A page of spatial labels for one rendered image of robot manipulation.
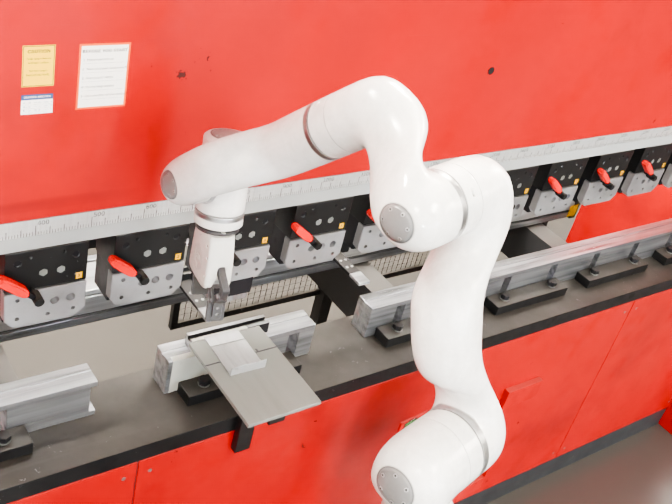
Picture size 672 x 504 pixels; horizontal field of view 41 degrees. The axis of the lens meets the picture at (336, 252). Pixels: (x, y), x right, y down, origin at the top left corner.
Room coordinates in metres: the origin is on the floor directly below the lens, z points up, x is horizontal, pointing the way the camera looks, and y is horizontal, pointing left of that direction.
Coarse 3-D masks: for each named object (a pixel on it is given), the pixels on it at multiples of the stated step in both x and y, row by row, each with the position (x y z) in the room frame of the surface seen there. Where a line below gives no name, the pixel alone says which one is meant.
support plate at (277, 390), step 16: (256, 336) 1.57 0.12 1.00; (208, 352) 1.48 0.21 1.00; (272, 352) 1.54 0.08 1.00; (208, 368) 1.43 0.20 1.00; (224, 368) 1.44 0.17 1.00; (272, 368) 1.48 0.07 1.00; (288, 368) 1.50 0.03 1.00; (224, 384) 1.40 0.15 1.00; (240, 384) 1.41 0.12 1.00; (256, 384) 1.42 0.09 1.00; (272, 384) 1.43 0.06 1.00; (288, 384) 1.45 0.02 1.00; (304, 384) 1.46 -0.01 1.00; (240, 400) 1.36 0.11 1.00; (256, 400) 1.37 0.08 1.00; (272, 400) 1.39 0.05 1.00; (288, 400) 1.40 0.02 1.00; (304, 400) 1.41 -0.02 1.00; (320, 400) 1.42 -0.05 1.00; (240, 416) 1.32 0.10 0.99; (256, 416) 1.33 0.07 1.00; (272, 416) 1.34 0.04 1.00
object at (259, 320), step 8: (240, 320) 1.62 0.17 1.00; (248, 320) 1.62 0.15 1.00; (256, 320) 1.64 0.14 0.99; (264, 320) 1.65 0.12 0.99; (208, 328) 1.56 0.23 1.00; (216, 328) 1.57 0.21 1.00; (224, 328) 1.58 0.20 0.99; (232, 328) 1.59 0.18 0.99; (264, 328) 1.63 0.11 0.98; (192, 336) 1.52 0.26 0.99; (200, 336) 1.54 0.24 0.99
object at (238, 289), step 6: (234, 282) 1.56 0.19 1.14; (240, 282) 1.57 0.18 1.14; (246, 282) 1.58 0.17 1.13; (216, 288) 1.53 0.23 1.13; (234, 288) 1.56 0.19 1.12; (240, 288) 1.57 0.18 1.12; (246, 288) 1.59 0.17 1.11; (228, 294) 1.56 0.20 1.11; (234, 294) 1.57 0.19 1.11; (240, 294) 1.59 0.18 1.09; (246, 294) 1.60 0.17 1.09; (228, 300) 1.57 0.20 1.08
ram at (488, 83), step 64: (0, 0) 1.19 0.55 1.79; (64, 0) 1.25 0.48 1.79; (128, 0) 1.32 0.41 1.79; (192, 0) 1.40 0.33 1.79; (256, 0) 1.48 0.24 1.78; (320, 0) 1.57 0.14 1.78; (384, 0) 1.67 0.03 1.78; (448, 0) 1.78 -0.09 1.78; (512, 0) 1.91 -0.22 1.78; (576, 0) 2.05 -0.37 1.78; (640, 0) 2.21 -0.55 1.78; (0, 64) 1.19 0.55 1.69; (64, 64) 1.25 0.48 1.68; (192, 64) 1.41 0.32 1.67; (256, 64) 1.49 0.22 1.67; (320, 64) 1.59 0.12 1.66; (384, 64) 1.70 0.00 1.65; (448, 64) 1.82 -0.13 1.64; (512, 64) 1.96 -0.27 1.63; (576, 64) 2.11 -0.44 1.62; (640, 64) 2.29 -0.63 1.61; (0, 128) 1.19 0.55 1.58; (64, 128) 1.26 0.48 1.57; (128, 128) 1.34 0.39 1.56; (192, 128) 1.42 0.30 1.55; (448, 128) 1.86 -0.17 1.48; (512, 128) 2.01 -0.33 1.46; (576, 128) 2.18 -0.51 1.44; (640, 128) 2.38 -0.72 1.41; (0, 192) 1.19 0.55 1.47; (64, 192) 1.26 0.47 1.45; (128, 192) 1.34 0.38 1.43; (320, 192) 1.64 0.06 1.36
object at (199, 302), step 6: (186, 246) 1.80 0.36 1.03; (186, 252) 1.77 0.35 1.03; (186, 270) 1.71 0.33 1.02; (186, 276) 1.70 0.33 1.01; (192, 276) 1.72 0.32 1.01; (186, 282) 1.69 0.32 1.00; (180, 288) 1.68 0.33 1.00; (186, 288) 1.67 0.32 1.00; (186, 294) 1.65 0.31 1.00; (192, 300) 1.63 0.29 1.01; (198, 300) 1.64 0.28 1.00; (204, 300) 1.65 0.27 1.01; (198, 306) 1.62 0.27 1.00; (204, 306) 1.62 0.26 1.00; (204, 312) 1.60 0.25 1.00; (204, 318) 1.59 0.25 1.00
